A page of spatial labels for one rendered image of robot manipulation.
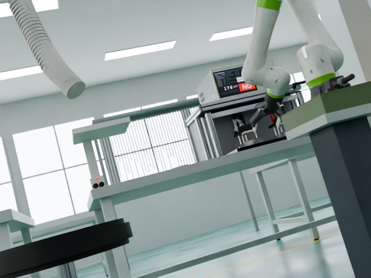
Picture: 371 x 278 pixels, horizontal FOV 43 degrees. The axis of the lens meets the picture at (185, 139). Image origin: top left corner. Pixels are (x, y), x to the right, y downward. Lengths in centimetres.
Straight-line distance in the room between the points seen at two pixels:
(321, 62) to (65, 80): 194
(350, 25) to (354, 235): 507
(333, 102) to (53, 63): 219
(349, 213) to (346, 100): 47
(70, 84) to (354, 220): 216
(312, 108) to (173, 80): 773
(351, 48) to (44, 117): 555
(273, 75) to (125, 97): 723
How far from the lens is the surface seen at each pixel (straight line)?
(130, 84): 946
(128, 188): 229
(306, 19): 234
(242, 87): 297
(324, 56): 213
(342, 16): 695
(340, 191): 208
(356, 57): 680
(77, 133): 300
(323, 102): 195
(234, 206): 943
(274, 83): 228
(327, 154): 208
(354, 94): 204
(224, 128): 299
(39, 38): 368
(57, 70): 352
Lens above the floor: 54
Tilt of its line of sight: 8 degrees up
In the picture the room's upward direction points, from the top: 16 degrees counter-clockwise
